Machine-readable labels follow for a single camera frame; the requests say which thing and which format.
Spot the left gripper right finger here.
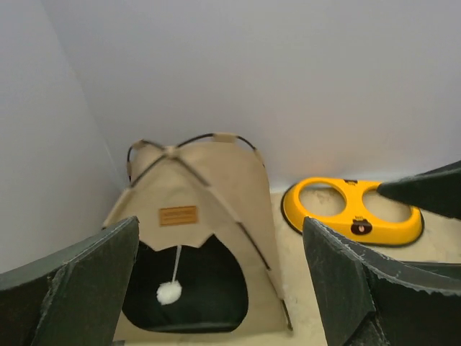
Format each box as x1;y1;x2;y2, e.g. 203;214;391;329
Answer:
303;217;460;345

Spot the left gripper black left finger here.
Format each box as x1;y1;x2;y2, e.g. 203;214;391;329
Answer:
1;216;139;345

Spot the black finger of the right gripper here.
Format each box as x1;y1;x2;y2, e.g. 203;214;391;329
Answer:
377;161;460;219

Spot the beige pet tent fabric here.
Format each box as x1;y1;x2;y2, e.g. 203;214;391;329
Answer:
102;132;295;342

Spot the yellow double bowl holder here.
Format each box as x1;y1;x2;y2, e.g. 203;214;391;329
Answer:
280;177;424;247

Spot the white pompom toy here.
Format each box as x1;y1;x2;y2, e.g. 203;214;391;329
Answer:
156;245;182;306

